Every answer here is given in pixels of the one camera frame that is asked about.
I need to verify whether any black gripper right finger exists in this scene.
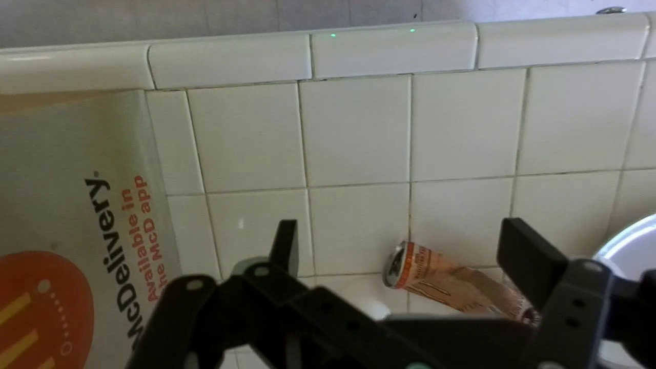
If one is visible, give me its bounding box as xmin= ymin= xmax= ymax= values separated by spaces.
xmin=497 ymin=214 xmax=615 ymax=369

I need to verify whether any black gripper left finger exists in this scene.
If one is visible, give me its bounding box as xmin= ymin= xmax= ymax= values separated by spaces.
xmin=124 ymin=218 xmax=314 ymax=369

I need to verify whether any orange drink can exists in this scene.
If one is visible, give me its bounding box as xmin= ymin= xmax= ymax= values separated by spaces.
xmin=382 ymin=237 xmax=541 ymax=325

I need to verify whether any brown McDelivery paper bag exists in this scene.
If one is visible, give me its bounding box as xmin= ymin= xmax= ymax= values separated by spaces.
xmin=0 ymin=88 xmax=182 ymax=369

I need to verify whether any white round plate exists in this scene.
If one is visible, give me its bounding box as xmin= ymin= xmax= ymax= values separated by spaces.
xmin=592 ymin=210 xmax=656 ymax=282

